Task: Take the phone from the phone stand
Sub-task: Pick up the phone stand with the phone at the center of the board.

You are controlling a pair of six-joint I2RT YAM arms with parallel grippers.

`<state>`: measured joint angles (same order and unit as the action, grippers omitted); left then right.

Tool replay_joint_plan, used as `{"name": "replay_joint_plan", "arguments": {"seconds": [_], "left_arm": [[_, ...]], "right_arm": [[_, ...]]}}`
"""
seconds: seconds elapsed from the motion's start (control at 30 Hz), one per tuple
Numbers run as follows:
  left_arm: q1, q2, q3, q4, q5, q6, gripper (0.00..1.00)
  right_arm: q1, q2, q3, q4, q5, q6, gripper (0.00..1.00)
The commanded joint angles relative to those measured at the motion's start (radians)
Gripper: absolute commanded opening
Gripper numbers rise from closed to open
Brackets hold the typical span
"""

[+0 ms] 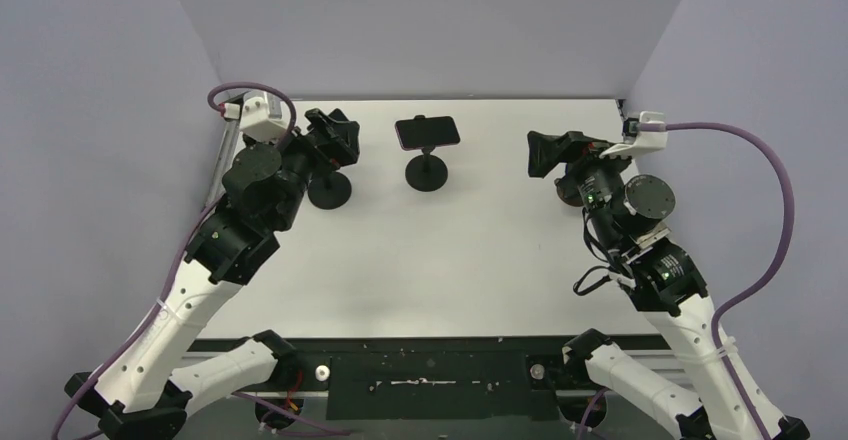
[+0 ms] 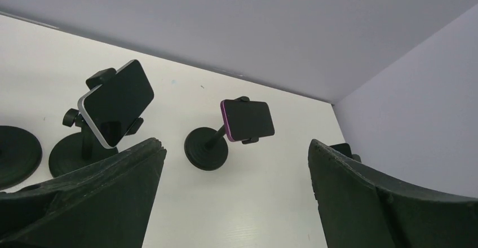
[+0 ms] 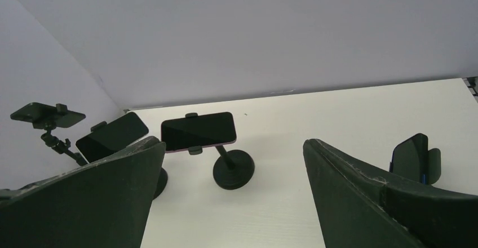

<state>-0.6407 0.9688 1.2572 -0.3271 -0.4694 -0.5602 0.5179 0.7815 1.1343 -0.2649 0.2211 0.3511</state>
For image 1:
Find purple-edged black smartphone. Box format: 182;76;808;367
394;115;461;151

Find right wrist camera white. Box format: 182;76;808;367
600;111;668;159

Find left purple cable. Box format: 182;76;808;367
50;81;299;440

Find aluminium frame rail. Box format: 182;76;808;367
204;120;240;207

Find brown wooden round phone stand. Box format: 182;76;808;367
555;176;583;208

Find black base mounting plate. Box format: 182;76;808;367
165;334;677;422

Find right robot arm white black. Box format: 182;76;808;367
527;123;810;439

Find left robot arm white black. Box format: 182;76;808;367
65;109;360;439

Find black round-base phone stand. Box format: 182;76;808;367
405;147;448;192

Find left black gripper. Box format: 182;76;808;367
246;108;358;231

